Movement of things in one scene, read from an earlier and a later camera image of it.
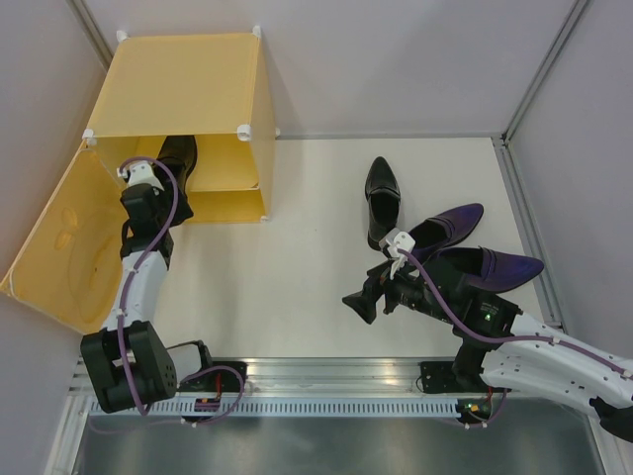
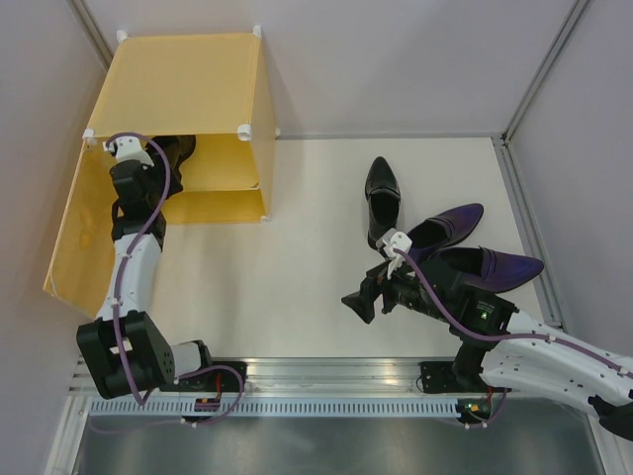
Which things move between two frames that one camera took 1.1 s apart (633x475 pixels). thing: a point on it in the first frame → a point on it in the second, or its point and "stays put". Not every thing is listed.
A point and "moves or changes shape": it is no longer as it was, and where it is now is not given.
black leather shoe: x=178 y=153 moves or changes shape
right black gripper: x=378 y=281 stays put
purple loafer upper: x=445 y=229 stays put
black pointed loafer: x=383 y=198 stays put
